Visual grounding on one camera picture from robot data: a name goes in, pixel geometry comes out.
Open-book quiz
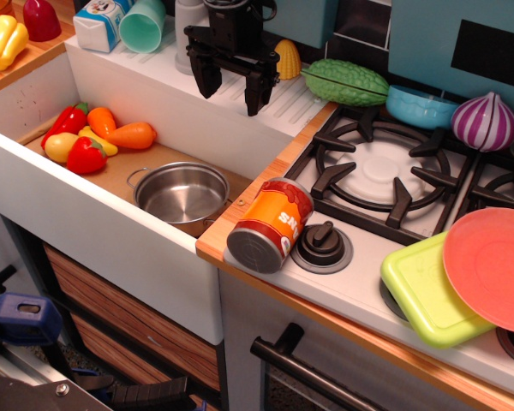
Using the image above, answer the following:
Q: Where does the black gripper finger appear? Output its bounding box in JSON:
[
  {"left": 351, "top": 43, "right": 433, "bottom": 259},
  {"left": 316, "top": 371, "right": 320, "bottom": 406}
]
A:
[
  {"left": 189, "top": 54, "right": 222, "bottom": 98},
  {"left": 245, "top": 71, "right": 276, "bottom": 116}
]

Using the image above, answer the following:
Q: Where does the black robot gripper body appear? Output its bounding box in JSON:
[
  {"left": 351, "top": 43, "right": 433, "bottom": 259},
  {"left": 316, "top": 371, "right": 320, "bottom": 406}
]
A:
[{"left": 184, "top": 1, "right": 279, "bottom": 84}]

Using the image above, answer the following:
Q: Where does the orange toy food can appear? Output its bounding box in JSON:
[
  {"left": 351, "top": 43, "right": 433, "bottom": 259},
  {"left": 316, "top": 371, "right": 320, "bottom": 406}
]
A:
[{"left": 227, "top": 177, "right": 314, "bottom": 274}]

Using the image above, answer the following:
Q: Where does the small steel pot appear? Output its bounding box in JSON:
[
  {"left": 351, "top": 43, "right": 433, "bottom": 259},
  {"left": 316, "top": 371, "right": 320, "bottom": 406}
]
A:
[{"left": 126, "top": 162, "right": 230, "bottom": 238}]

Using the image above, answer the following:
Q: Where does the yellow toy corn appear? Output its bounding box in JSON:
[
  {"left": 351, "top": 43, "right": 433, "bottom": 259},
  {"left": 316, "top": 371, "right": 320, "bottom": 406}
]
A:
[{"left": 275, "top": 39, "right": 302, "bottom": 80}]

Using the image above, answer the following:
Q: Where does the mint green plastic cup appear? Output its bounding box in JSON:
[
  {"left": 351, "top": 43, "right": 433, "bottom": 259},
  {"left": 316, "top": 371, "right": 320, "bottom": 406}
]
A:
[{"left": 119, "top": 0, "right": 166, "bottom": 53}]

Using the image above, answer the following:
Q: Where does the green toy bitter gourd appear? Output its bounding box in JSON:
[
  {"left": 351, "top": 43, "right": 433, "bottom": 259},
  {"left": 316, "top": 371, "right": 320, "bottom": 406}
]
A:
[{"left": 301, "top": 59, "right": 390, "bottom": 107}]

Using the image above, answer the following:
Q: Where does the orange toy carrot lower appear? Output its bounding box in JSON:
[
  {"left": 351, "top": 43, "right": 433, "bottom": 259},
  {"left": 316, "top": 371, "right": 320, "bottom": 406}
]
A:
[{"left": 105, "top": 122, "right": 157, "bottom": 150}]

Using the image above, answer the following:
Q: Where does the orange toy carrot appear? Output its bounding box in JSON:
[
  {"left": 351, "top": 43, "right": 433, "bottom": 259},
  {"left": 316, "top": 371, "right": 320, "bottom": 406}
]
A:
[
  {"left": 105, "top": 122, "right": 157, "bottom": 150},
  {"left": 87, "top": 107, "right": 117, "bottom": 139}
]

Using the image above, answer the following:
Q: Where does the orange toy carrot upper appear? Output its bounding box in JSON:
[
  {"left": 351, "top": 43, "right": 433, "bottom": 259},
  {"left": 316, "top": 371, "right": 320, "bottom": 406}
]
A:
[{"left": 87, "top": 107, "right": 117, "bottom": 139}]

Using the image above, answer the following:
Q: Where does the toy milk carton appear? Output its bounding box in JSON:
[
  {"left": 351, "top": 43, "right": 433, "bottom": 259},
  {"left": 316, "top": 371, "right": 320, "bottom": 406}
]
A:
[{"left": 73, "top": 0, "right": 134, "bottom": 53}]

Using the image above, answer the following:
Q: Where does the yellow toy banana piece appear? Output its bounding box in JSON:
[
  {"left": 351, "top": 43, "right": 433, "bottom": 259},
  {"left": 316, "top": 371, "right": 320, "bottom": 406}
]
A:
[{"left": 78, "top": 126, "right": 118, "bottom": 157}]

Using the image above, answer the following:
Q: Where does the red toy chili pepper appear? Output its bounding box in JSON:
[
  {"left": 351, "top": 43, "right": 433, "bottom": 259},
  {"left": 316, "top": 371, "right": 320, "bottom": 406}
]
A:
[{"left": 40, "top": 102, "right": 88, "bottom": 149}]

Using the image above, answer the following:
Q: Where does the red toy bell pepper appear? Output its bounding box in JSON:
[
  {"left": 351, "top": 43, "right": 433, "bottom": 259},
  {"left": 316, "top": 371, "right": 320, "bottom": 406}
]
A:
[{"left": 67, "top": 137, "right": 108, "bottom": 175}]

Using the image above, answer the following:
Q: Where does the blue plastic bowl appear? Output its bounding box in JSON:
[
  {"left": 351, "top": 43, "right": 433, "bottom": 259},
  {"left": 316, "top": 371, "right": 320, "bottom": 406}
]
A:
[{"left": 385, "top": 85, "right": 459, "bottom": 130}]

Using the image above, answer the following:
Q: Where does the yellow toy potato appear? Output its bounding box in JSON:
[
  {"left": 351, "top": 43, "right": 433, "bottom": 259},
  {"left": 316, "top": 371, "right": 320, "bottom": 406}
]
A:
[{"left": 44, "top": 133, "right": 79, "bottom": 164}]

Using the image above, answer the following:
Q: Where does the black stove knob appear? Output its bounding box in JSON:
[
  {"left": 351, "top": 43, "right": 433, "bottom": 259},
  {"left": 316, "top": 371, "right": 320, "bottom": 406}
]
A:
[{"left": 291, "top": 221, "right": 354, "bottom": 275}]

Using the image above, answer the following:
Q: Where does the dark red toy dome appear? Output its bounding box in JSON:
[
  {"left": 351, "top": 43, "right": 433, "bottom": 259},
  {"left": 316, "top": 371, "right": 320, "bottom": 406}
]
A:
[{"left": 23, "top": 0, "right": 62, "bottom": 42}]

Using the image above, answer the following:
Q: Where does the white toy sink basin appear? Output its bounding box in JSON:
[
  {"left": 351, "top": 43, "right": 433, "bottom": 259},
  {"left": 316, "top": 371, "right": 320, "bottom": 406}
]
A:
[{"left": 0, "top": 35, "right": 324, "bottom": 344}]

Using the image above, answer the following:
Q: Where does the black burner grate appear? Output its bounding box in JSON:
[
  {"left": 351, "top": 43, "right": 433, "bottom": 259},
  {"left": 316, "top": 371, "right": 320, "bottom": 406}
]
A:
[{"left": 286, "top": 106, "right": 514, "bottom": 245}]

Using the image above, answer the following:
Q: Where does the yellow toy bell pepper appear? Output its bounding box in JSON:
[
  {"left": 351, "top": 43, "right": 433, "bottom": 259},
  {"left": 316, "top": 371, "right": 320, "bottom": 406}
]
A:
[{"left": 0, "top": 15, "right": 29, "bottom": 71}]

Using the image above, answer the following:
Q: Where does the purple toy onion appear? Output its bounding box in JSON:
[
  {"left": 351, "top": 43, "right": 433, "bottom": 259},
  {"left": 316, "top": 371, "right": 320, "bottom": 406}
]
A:
[{"left": 451, "top": 92, "right": 514, "bottom": 152}]

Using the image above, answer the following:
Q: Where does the lime green plastic lid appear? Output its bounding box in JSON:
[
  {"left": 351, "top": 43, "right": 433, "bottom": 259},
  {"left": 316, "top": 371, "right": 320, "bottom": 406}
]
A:
[{"left": 380, "top": 232, "right": 495, "bottom": 348}]

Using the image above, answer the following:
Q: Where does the red plastic plate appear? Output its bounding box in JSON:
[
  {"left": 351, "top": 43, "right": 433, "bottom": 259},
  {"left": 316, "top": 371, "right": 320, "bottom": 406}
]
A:
[{"left": 443, "top": 208, "right": 514, "bottom": 332}]

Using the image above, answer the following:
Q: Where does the blue clamp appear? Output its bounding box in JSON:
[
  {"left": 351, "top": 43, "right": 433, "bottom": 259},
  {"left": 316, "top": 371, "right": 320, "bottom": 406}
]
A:
[{"left": 0, "top": 292, "right": 63, "bottom": 347}]

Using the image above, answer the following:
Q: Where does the grey toy faucet post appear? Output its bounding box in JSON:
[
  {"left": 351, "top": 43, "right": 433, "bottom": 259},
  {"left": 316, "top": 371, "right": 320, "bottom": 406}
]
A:
[{"left": 175, "top": 0, "right": 208, "bottom": 75}]

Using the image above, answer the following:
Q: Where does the black oven door handle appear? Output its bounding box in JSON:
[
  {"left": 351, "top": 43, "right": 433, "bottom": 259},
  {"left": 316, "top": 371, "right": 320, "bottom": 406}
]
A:
[{"left": 250, "top": 323, "right": 385, "bottom": 410}]

